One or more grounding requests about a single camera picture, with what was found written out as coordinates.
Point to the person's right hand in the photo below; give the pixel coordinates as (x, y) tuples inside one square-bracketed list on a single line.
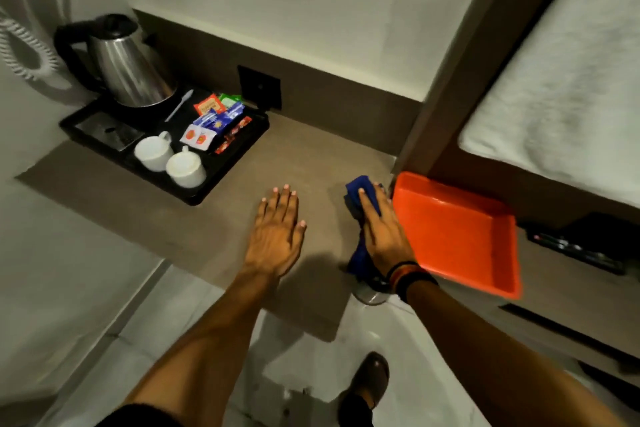
[(384, 241)]

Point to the person's left hand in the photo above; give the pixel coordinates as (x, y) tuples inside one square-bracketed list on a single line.
[(274, 241)]

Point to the person's left thumb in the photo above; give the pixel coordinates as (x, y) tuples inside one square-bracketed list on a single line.
[(300, 231)]

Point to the person's left little finger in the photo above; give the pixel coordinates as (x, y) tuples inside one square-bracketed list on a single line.
[(264, 209)]

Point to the person's left middle finger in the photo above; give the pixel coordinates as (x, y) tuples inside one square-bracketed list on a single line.
[(286, 199)]

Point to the person's right fingers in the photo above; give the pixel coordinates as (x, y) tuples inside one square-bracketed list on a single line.
[(375, 206)]

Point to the blue cleaning cloth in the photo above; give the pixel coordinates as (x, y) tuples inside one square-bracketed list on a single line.
[(359, 191)]

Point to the person's left forearm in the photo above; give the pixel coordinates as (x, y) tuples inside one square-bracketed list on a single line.
[(210, 351)]

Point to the person's right forearm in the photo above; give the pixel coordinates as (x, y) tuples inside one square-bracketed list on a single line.
[(490, 366)]

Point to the black serving tray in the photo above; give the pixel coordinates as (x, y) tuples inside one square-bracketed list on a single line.
[(220, 166)]

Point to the black and orange wristbands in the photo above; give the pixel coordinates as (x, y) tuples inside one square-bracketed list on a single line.
[(411, 277)]

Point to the red sachets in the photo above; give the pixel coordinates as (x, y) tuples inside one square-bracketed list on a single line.
[(235, 134)]

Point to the orange plastic tray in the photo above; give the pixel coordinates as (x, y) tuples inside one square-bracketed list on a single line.
[(457, 234)]

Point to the white ceramic cup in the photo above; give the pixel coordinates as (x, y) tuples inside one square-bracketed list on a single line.
[(152, 154), (186, 170)]

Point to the round metal object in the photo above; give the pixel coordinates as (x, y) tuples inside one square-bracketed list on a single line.
[(371, 297)]

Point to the white sachet with red print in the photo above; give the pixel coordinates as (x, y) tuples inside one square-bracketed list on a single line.
[(197, 137)]

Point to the blue sachets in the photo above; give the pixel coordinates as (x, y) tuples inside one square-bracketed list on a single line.
[(220, 119)]

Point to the dark wooden backsplash panel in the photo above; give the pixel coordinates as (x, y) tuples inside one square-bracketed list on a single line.
[(340, 106)]

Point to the green tea sachet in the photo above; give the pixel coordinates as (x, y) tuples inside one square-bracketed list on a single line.
[(231, 100)]

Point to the orange tea sachet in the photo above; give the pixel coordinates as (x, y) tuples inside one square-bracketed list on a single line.
[(209, 104)]

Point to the white plastic stirrer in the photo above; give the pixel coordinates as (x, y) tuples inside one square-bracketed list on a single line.
[(179, 106)]

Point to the brown shoe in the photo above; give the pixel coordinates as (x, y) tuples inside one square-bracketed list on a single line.
[(370, 376)]

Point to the stainless steel electric kettle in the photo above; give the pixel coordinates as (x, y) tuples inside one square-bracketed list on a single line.
[(127, 66)]

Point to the black remote control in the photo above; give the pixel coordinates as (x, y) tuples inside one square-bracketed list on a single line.
[(575, 249)]

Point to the white bed mattress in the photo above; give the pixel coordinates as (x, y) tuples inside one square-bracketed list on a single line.
[(565, 91)]

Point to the black wall socket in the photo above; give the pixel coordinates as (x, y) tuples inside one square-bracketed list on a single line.
[(259, 87)]

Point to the brown wooden bed frame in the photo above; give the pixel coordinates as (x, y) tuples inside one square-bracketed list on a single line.
[(470, 56)]

